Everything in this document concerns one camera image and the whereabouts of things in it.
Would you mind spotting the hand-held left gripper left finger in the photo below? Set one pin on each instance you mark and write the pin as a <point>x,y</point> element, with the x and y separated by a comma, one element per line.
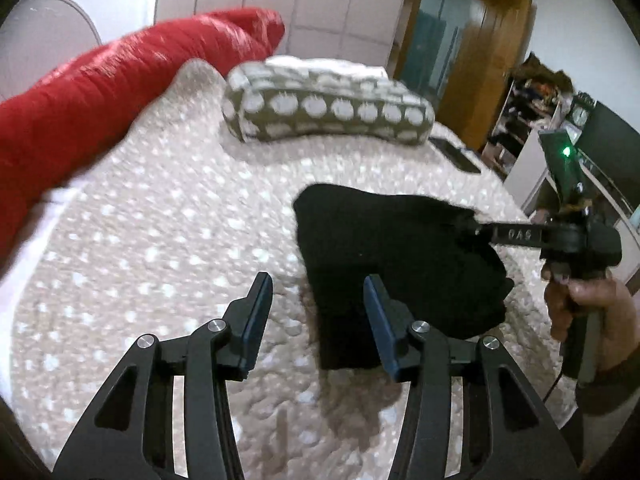
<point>255,320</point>

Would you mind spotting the wooden door frame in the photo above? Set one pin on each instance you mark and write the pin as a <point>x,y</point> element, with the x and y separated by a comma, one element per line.
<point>500,70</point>

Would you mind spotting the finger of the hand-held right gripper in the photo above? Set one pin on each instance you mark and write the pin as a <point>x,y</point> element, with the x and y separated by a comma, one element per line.
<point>510,235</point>

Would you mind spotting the white cabinet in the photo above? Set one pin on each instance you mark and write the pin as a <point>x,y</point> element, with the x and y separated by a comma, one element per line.
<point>525,175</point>

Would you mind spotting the beige dotted bed blanket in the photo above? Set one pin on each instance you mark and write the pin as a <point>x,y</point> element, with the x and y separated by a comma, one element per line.
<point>150,260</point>

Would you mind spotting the white rounded headboard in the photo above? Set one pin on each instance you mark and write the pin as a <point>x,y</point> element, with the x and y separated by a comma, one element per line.
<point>40,45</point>

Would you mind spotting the red duvet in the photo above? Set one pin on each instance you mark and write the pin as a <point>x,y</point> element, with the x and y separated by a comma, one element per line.
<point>100,100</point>

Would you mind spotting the white wardrobe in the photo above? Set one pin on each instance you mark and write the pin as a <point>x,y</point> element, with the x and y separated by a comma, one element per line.
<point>300,5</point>

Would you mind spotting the grey polka dot pillow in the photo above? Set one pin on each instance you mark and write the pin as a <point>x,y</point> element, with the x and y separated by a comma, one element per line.
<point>325,105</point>

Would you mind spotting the person's right hand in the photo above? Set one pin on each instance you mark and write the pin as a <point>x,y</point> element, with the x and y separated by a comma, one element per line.
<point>615,320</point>

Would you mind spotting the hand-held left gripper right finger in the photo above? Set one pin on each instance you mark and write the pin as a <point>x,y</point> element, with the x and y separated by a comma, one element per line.
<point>380,325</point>

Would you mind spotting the black pants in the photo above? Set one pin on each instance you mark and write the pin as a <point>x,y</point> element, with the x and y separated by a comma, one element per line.
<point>375,240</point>

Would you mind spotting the black smartphone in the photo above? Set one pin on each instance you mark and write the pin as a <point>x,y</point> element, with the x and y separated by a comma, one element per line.
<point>455,155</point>

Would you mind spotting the black monitor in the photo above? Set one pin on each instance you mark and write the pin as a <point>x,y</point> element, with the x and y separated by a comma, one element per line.
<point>615,150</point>

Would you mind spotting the cluttered shelf unit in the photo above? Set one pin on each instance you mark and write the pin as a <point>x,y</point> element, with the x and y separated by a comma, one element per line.
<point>525,105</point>

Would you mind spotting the person's right forearm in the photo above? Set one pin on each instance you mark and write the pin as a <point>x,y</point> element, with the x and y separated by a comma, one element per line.
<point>610,410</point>

